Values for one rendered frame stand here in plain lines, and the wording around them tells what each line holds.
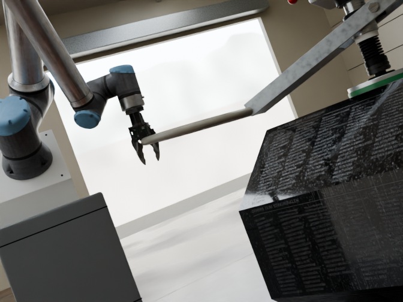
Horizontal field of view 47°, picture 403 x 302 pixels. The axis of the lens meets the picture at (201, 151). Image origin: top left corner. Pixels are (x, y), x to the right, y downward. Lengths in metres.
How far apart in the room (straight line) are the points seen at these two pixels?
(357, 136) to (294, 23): 8.89
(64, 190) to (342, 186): 1.03
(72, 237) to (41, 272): 0.15
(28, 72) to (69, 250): 0.66
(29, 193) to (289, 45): 8.52
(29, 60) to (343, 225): 1.20
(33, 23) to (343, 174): 1.02
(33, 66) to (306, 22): 8.91
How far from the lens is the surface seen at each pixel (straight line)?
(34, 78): 1.84
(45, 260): 1.75
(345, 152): 1.38
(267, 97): 1.56
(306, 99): 9.77
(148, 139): 1.62
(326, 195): 1.38
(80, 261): 1.76
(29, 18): 1.53
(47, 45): 1.56
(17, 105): 1.79
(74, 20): 8.60
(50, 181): 1.85
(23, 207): 1.83
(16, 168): 1.87
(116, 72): 1.74
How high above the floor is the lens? 0.84
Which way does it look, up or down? 1 degrees up
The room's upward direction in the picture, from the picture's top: 20 degrees counter-clockwise
